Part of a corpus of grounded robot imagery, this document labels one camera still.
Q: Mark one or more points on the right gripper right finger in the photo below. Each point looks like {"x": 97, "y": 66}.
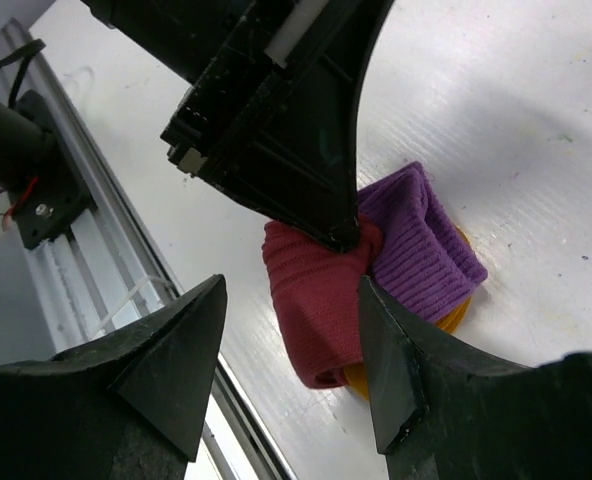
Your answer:
{"x": 443, "y": 409}

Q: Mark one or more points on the maroon purple striped sock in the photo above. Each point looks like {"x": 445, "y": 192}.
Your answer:
{"x": 408, "y": 246}

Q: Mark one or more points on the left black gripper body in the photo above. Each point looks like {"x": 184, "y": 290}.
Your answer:
{"x": 184, "y": 35}

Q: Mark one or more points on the aluminium frame rail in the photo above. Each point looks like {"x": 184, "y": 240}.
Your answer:
{"x": 99, "y": 276}

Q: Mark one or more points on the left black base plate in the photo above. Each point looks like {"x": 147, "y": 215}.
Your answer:
{"x": 60, "y": 194}

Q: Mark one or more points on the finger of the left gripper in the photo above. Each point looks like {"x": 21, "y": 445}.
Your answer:
{"x": 271, "y": 122}

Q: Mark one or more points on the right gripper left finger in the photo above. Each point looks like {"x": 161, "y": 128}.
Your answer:
{"x": 129, "y": 405}

